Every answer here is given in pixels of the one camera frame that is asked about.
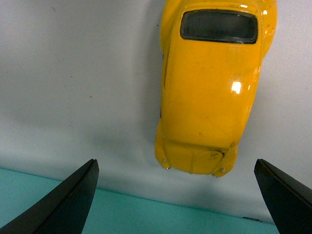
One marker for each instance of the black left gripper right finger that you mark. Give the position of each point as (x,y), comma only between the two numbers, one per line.
(288,201)

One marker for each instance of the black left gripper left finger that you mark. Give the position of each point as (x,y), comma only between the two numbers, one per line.
(64,210)

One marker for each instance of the yellow beetle toy car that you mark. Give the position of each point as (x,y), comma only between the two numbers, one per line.
(212,57)

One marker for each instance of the turquoise plastic storage bin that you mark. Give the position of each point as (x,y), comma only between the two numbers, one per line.
(113,213)

